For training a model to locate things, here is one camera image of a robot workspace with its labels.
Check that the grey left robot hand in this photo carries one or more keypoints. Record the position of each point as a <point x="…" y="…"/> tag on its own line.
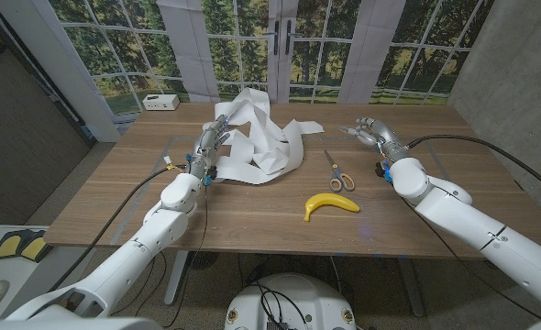
<point x="206" y="151"/>

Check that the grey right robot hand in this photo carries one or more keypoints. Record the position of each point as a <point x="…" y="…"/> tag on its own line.
<point x="383" y="135"/>

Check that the white receipt paper strip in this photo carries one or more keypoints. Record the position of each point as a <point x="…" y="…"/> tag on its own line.
<point x="270" y="151"/>

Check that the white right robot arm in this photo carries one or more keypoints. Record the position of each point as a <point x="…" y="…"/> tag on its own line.
<point x="472" y="224"/>

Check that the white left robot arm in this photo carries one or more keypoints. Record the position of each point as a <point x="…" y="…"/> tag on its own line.
<point x="133" y="256"/>

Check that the yellow toy banana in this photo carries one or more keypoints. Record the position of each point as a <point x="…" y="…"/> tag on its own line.
<point x="327" y="200"/>

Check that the white power strip box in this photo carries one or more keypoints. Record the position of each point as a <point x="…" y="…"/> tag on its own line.
<point x="160" y="102"/>

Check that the printed window forest backdrop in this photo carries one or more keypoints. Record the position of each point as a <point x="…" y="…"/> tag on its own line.
<point x="252" y="46"/>

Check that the white table leg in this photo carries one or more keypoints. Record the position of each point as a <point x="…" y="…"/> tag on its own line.
<point x="176" y="277"/>

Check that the grey table leg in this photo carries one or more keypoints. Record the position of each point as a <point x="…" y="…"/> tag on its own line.
<point x="410" y="286"/>

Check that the white robot torso base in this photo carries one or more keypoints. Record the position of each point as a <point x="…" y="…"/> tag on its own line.
<point x="307" y="298"/>

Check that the yellow black foot pedal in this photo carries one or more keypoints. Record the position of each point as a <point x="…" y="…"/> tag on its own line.
<point x="36" y="247"/>
<point x="7" y="245"/>

